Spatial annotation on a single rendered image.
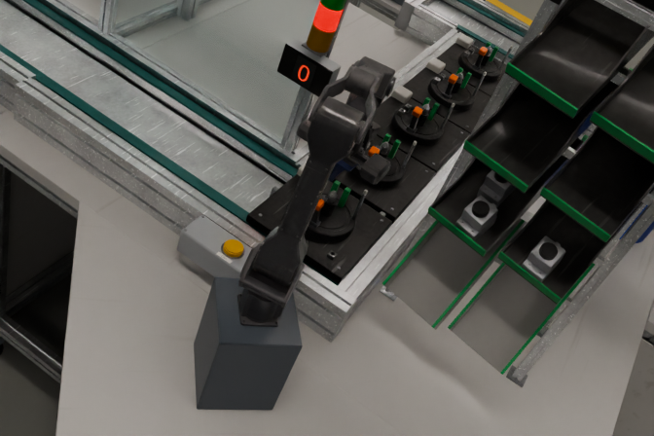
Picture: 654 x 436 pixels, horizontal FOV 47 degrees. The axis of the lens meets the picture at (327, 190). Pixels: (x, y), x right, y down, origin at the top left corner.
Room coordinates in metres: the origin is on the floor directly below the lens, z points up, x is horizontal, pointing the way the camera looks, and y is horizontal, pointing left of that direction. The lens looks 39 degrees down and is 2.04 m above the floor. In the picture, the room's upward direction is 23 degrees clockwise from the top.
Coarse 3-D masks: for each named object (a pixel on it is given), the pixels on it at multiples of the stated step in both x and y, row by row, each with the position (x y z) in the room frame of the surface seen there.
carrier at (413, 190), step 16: (368, 144) 1.49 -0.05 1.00; (384, 144) 1.46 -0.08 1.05; (416, 144) 1.47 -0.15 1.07; (400, 160) 1.50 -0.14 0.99; (416, 160) 1.56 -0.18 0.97; (352, 176) 1.39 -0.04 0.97; (384, 176) 1.42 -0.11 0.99; (400, 176) 1.44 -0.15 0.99; (416, 176) 1.49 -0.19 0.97; (432, 176) 1.52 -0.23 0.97; (352, 192) 1.35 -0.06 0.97; (368, 192) 1.36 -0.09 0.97; (384, 192) 1.39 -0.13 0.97; (400, 192) 1.41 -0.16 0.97; (416, 192) 1.43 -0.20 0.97; (384, 208) 1.33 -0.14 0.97; (400, 208) 1.35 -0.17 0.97
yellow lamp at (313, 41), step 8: (312, 24) 1.37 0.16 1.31; (312, 32) 1.37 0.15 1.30; (320, 32) 1.36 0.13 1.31; (328, 32) 1.37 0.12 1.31; (312, 40) 1.36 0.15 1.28; (320, 40) 1.36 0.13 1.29; (328, 40) 1.37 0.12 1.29; (312, 48) 1.36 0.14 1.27; (320, 48) 1.36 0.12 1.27; (328, 48) 1.38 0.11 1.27
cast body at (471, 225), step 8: (480, 200) 1.08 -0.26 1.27; (464, 208) 1.06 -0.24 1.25; (472, 208) 1.06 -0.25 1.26; (480, 208) 1.06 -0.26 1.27; (488, 208) 1.06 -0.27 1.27; (496, 208) 1.08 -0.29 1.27; (464, 216) 1.07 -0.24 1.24; (472, 216) 1.05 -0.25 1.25; (480, 216) 1.05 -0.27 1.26; (488, 216) 1.06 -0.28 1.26; (496, 216) 1.09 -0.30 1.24; (456, 224) 1.07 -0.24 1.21; (464, 224) 1.06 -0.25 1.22; (472, 224) 1.06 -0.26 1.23; (480, 224) 1.04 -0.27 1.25; (488, 224) 1.07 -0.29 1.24; (464, 232) 1.06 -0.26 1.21; (472, 232) 1.05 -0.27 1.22; (480, 232) 1.06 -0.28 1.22
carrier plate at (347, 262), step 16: (288, 192) 1.25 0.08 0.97; (256, 208) 1.16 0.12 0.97; (272, 208) 1.18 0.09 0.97; (352, 208) 1.29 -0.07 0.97; (368, 208) 1.31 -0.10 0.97; (256, 224) 1.13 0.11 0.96; (272, 224) 1.14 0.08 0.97; (368, 224) 1.26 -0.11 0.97; (384, 224) 1.28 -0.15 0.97; (320, 240) 1.15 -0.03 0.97; (352, 240) 1.19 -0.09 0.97; (368, 240) 1.21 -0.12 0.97; (320, 256) 1.10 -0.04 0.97; (352, 256) 1.14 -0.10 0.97; (336, 272) 1.08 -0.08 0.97
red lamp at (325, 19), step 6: (318, 6) 1.38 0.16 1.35; (318, 12) 1.37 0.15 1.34; (324, 12) 1.36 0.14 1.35; (330, 12) 1.36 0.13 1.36; (336, 12) 1.36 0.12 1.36; (342, 12) 1.38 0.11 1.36; (318, 18) 1.36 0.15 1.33; (324, 18) 1.36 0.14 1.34; (330, 18) 1.36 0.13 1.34; (336, 18) 1.37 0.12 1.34; (318, 24) 1.36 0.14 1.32; (324, 24) 1.36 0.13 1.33; (330, 24) 1.36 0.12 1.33; (336, 24) 1.37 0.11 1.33; (324, 30) 1.36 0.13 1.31; (330, 30) 1.37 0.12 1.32
